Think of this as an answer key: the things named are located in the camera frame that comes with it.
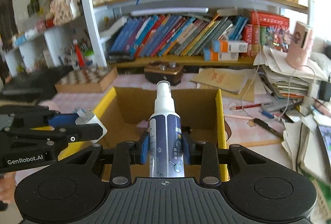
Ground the pink cylindrical device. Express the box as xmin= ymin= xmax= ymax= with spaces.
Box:
xmin=285 ymin=21 xmax=313 ymax=70

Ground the white bookshelf frame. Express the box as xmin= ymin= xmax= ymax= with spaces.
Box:
xmin=81 ymin=0 xmax=310 ymax=67

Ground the orange white medicine box upper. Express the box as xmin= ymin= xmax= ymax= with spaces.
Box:
xmin=211 ymin=40 xmax=248 ymax=53

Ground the white blue spray bottle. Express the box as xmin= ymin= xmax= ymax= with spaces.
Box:
xmin=149 ymin=81 xmax=185 ymax=177

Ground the wooden chess board box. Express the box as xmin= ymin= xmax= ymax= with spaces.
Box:
xmin=54 ymin=67 xmax=118 ymax=93

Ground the black power adapter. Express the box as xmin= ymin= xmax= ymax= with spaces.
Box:
xmin=318 ymin=81 xmax=331 ymax=102

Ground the green lid white jar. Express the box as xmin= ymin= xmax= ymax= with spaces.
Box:
xmin=84 ymin=50 xmax=96 ymax=66

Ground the brown wooden box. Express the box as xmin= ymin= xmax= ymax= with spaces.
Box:
xmin=144 ymin=62 xmax=183 ymax=86

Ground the red thick dictionary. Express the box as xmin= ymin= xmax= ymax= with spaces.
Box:
xmin=243 ymin=9 xmax=289 ymax=29

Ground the yellow cardboard box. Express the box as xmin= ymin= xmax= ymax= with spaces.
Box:
xmin=54 ymin=81 xmax=221 ymax=189

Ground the pink decorative figurine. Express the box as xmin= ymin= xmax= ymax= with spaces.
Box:
xmin=50 ymin=0 xmax=81 ymax=26

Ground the white staples box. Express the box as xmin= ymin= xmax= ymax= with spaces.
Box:
xmin=75 ymin=106 xmax=107 ymax=144

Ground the red pencil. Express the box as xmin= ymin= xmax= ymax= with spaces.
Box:
xmin=230 ymin=103 xmax=262 ymax=111

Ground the orange white medicine box lower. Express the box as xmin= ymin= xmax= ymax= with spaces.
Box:
xmin=203 ymin=48 xmax=239 ymax=62

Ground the black electronic keyboard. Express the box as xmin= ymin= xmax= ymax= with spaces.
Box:
xmin=1 ymin=66 xmax=73 ymax=103

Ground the black stapler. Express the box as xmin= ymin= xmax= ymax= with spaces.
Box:
xmin=108 ymin=52 xmax=135 ymax=64

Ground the pink plush pig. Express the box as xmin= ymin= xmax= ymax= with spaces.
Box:
xmin=38 ymin=100 xmax=60 ymax=111

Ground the pink checkered tablecloth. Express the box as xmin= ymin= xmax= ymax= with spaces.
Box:
xmin=15 ymin=71 xmax=298 ymax=186

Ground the stack of papers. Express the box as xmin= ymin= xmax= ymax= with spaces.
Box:
xmin=254 ymin=46 xmax=328 ymax=99

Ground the black pen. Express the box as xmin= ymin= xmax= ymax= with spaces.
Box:
xmin=253 ymin=118 xmax=283 ymax=139

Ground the orange white medicine box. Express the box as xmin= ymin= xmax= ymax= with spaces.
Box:
xmin=203 ymin=48 xmax=239 ymax=62
xmin=211 ymin=40 xmax=248 ymax=53

